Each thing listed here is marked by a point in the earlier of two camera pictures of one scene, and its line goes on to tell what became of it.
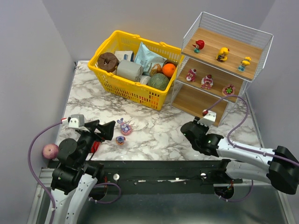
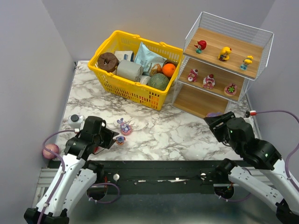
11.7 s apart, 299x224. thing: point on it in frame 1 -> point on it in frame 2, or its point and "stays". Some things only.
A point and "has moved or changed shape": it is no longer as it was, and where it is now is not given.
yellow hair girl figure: x=222 y=56 stays
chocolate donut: x=107 y=61 stays
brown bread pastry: x=156 y=69 stays
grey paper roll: x=129 y=70 stays
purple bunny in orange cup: x=120 y=140 stays
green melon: x=158 y=80 stays
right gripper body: x=190 y=130 -> x=219 y=122
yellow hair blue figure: x=245 y=62 has moved or changed shape
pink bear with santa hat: x=191 y=75 stays
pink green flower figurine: x=228 y=90 has moved or changed shape
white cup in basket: x=145 y=79 stays
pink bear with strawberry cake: x=207 y=82 has moved or changed shape
